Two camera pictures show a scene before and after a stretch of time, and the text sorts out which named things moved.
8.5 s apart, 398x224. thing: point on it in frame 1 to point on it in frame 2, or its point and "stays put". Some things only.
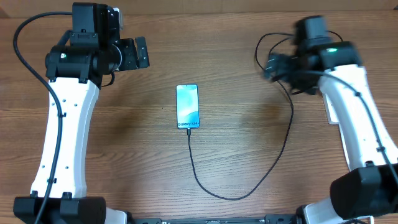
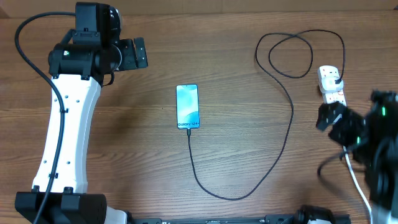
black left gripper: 132,62 stays put
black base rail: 267,219 stays put
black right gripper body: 285,72 to 347,131
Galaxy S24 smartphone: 188,106 stays put
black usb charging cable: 272,171 to 311,52
